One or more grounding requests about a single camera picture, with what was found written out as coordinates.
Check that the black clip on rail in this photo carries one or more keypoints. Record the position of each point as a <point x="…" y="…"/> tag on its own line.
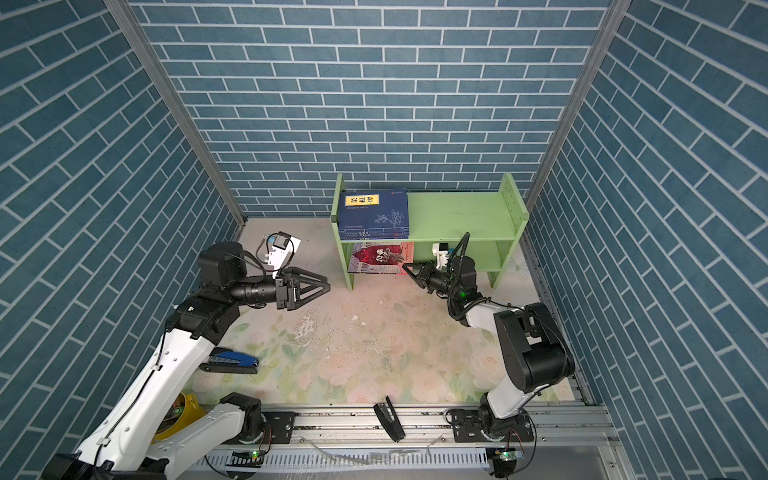
<point x="389" y="420"/>

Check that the red illustrated book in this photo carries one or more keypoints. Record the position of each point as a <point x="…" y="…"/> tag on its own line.
<point x="380" y="258"/>

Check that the green two-tier shelf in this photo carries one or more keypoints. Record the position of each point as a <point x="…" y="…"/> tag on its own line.
<point x="495" y="221"/>

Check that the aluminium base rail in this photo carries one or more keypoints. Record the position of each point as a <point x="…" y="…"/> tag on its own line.
<point x="336" y="438"/>

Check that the blue book yellow label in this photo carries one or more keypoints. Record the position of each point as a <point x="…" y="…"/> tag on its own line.
<point x="373" y="215"/>

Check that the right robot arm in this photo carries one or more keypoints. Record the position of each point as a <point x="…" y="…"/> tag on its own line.
<point x="533" y="350"/>

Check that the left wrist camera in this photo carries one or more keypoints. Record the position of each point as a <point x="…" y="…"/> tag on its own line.
<point x="276" y="251"/>

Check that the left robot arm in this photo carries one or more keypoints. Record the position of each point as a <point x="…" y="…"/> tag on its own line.
<point x="123" y="445"/>

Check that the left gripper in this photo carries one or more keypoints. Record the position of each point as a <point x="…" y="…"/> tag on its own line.
<point x="288" y="288"/>

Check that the yellow pen holder cup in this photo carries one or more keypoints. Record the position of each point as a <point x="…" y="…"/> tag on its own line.
<point x="184" y="411"/>

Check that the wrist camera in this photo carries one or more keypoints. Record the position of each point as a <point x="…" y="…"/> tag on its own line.
<point x="276" y="251"/>
<point x="442" y="252"/>

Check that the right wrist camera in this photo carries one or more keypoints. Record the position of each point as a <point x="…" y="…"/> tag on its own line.
<point x="442" y="252"/>

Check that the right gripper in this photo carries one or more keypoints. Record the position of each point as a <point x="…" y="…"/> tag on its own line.
<point x="426" y="278"/>

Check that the blue black stapler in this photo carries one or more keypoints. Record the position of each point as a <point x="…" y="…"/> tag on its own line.
<point x="226" y="361"/>

